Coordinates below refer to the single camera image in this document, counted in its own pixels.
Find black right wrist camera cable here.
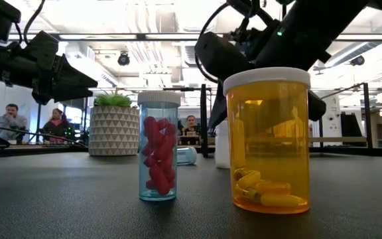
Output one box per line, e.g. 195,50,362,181
194,2,233,84

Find succulent in triangle-patterned pot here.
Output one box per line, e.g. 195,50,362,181
88,92,141,157

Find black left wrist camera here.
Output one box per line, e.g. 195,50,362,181
24,29,60,64

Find blue bottle with red capsules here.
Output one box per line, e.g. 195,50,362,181
137,90,182,202

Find black hanging camera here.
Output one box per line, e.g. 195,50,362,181
350,54,366,67
117,52,131,66

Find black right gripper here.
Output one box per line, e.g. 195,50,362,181
194,31,257,130

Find person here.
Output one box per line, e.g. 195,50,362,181
181,115,201,137
0,103,29,142
41,108,74,144

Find black left wrist camera cable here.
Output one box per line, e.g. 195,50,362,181
22,0,46,44

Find large amber bottle yellow capsules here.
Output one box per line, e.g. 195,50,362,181
223,67,312,216

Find black table mat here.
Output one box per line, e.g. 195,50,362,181
0,151,382,239

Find white cabinet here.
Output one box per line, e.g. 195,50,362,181
325,90,344,147

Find white plastic medicine bottle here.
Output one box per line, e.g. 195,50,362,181
214,119,231,169

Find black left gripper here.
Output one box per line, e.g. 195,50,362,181
29,52,99,106

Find blue medicine bottle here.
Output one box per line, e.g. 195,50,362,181
176,146,198,166

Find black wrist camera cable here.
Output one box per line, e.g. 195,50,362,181
194,2,233,84
22,0,46,44

